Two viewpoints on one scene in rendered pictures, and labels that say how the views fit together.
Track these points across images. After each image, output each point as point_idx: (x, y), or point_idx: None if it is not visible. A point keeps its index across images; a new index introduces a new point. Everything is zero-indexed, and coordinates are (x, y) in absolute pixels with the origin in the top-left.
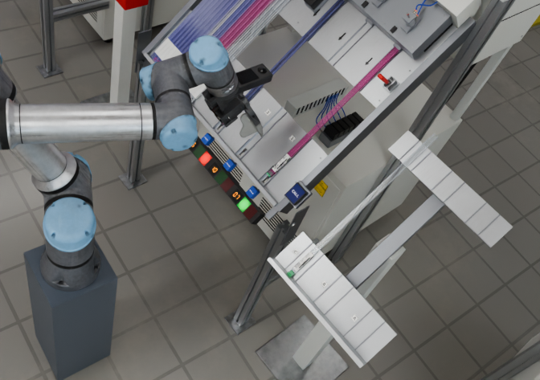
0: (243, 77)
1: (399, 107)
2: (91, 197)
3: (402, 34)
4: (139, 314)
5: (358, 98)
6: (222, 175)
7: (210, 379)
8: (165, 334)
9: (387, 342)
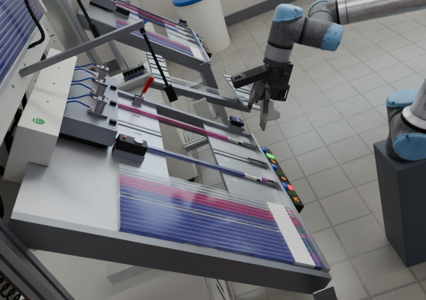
0: (255, 70)
1: (73, 258)
2: (390, 123)
3: (110, 84)
4: (361, 261)
5: (103, 268)
6: (278, 172)
7: (314, 217)
8: (341, 245)
9: (229, 75)
